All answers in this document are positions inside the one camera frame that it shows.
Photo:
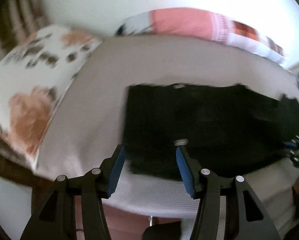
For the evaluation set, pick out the black pants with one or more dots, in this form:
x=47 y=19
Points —
x=229 y=130

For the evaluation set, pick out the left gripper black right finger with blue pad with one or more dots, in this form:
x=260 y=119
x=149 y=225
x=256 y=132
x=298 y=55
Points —
x=246 y=217

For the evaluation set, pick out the pink plaid long pillow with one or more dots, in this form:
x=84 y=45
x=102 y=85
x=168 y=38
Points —
x=205 y=25

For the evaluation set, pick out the beige textured bed sheet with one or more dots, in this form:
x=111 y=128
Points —
x=86 y=127

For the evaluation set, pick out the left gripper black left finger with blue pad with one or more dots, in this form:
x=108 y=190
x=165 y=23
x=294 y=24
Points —
x=54 y=217

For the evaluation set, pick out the white floral pillow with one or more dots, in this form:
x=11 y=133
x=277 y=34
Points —
x=34 y=77

